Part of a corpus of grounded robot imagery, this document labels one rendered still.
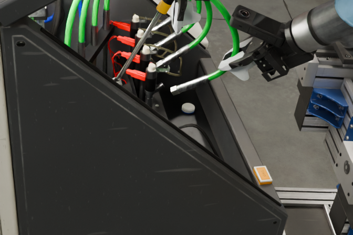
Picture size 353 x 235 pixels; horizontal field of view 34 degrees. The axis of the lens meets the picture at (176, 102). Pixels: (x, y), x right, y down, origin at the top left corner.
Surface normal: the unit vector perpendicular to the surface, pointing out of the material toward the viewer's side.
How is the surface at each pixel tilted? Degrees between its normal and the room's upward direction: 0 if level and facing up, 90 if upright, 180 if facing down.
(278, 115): 0
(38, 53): 90
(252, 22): 17
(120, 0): 90
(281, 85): 0
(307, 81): 90
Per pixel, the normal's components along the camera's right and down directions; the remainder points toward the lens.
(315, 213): 0.10, -0.80
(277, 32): 0.20, -0.60
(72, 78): 0.22, 0.60
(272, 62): -0.41, 0.68
